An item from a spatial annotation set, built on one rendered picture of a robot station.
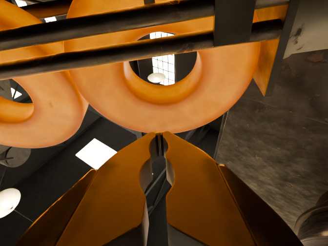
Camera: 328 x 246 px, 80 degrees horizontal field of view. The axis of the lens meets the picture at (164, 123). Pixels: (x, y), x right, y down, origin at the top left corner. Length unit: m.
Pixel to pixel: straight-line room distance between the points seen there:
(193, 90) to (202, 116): 0.03
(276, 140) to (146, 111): 0.41
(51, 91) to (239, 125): 0.45
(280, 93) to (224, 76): 0.24
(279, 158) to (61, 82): 0.53
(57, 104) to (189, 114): 0.13
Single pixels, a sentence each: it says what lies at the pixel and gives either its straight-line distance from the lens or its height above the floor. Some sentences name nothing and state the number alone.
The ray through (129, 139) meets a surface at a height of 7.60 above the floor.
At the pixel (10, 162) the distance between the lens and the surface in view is 3.01.
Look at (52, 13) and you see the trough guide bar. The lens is 0.21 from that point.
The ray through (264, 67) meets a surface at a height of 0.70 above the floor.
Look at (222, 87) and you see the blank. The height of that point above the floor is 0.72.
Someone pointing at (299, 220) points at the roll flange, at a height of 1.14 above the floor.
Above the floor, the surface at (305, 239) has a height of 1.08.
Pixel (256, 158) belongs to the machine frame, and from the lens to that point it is 0.62.
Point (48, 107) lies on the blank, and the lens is 0.22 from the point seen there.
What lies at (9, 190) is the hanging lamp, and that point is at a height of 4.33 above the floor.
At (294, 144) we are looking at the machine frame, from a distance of 0.55.
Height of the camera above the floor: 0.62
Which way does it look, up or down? 46 degrees up
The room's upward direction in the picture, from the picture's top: 176 degrees clockwise
